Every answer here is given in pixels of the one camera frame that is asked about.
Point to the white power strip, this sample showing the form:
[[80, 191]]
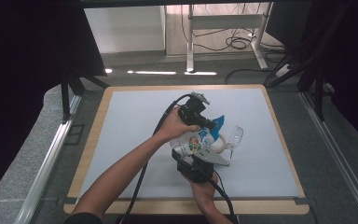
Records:
[[282, 71]]

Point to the dark curtain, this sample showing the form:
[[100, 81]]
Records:
[[357, 68], [21, 62]]

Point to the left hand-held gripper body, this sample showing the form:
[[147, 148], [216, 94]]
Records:
[[192, 110]]

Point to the white panel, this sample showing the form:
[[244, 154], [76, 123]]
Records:
[[124, 29]]

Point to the pale blue table mat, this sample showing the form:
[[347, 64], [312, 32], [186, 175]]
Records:
[[130, 109]]

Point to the aluminium rail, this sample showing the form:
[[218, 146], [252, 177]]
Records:
[[338, 161], [46, 168]]

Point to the blue and white milk pouch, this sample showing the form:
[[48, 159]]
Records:
[[195, 141]]

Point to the person's right hand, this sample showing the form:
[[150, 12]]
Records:
[[205, 191]]

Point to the black metal stand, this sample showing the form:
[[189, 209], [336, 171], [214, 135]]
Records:
[[318, 93], [65, 96]]

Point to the person's left hand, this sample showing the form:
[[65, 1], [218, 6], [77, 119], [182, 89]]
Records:
[[172, 127]]

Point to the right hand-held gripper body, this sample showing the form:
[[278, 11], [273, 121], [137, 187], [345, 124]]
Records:
[[195, 171]]

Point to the white desk frame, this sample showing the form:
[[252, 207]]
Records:
[[227, 21]]

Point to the person's black sleeve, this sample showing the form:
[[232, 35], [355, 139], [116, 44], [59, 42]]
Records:
[[82, 219]]

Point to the glass jug with lid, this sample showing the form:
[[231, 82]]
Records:
[[234, 137]]

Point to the wooden table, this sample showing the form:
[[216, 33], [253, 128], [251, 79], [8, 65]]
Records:
[[167, 207]]

